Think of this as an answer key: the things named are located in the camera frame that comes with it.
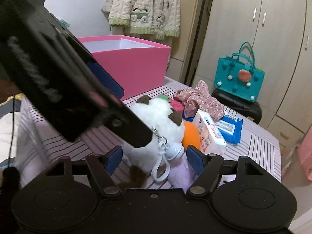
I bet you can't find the purple Kuromi plush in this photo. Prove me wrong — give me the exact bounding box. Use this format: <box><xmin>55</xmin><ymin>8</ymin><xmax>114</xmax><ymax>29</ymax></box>
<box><xmin>168</xmin><ymin>153</ymin><xmax>198</xmax><ymax>193</ymax></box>

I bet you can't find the white tissue pack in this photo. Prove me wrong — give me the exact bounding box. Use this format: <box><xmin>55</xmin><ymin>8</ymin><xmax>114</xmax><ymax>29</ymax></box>
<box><xmin>192</xmin><ymin>110</ymin><xmax>226</xmax><ymax>156</ymax></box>

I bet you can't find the orange plush ball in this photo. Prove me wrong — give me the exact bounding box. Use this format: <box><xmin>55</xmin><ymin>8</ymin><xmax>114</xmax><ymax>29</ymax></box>
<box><xmin>182</xmin><ymin>121</ymin><xmax>200</xmax><ymax>151</ymax></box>

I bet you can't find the blue wet wipes pack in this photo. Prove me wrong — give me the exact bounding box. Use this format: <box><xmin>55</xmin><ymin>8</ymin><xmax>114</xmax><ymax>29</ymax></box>
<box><xmin>215</xmin><ymin>112</ymin><xmax>243</xmax><ymax>144</ymax></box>

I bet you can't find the white fluffy cat plush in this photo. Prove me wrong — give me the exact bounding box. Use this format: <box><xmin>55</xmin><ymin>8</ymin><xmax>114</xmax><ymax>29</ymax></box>
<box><xmin>123</xmin><ymin>95</ymin><xmax>185</xmax><ymax>182</ymax></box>

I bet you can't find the red strawberry plush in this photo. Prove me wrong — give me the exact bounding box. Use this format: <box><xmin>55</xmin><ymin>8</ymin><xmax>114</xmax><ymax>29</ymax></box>
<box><xmin>158</xmin><ymin>94</ymin><xmax>184</xmax><ymax>113</ymax></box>

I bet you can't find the pink floral fabric bow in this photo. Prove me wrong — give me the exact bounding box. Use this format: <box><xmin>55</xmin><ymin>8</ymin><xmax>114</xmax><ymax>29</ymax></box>
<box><xmin>174</xmin><ymin>80</ymin><xmax>225</xmax><ymax>121</ymax></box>

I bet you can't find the pink storage box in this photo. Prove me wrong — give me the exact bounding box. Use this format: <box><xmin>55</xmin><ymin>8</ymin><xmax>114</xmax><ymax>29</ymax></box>
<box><xmin>79</xmin><ymin>35</ymin><xmax>171</xmax><ymax>100</ymax></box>

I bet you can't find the canvas tote bag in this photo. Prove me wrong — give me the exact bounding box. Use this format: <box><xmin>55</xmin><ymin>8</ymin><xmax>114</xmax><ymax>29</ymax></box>
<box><xmin>101</xmin><ymin>0</ymin><xmax>114</xmax><ymax>17</ymax></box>

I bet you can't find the striped table cloth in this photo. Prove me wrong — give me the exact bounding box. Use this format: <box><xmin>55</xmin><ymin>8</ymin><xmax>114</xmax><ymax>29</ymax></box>
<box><xmin>14</xmin><ymin>75</ymin><xmax>283</xmax><ymax>191</ymax></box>

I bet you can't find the black suitcase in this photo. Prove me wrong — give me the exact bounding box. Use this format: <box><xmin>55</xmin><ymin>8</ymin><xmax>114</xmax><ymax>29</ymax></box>
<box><xmin>212</xmin><ymin>89</ymin><xmax>262</xmax><ymax>124</ymax></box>

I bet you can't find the cream fleece pajama jacket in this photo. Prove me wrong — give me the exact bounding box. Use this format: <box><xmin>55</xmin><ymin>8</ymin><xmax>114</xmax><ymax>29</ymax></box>
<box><xmin>108</xmin><ymin>0</ymin><xmax>181</xmax><ymax>40</ymax></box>

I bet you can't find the teal felt handbag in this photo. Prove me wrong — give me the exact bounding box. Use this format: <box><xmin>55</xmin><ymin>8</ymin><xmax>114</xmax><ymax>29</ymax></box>
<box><xmin>214</xmin><ymin>41</ymin><xmax>265</xmax><ymax>103</ymax></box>

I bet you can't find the pink paper bag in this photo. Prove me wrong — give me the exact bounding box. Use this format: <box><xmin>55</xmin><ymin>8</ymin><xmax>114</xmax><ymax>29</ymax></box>
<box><xmin>298</xmin><ymin>126</ymin><xmax>312</xmax><ymax>181</ymax></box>

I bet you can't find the beige wardrobe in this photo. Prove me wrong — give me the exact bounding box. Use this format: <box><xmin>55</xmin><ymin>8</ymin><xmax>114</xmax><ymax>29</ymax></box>
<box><xmin>186</xmin><ymin>0</ymin><xmax>307</xmax><ymax>148</ymax></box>

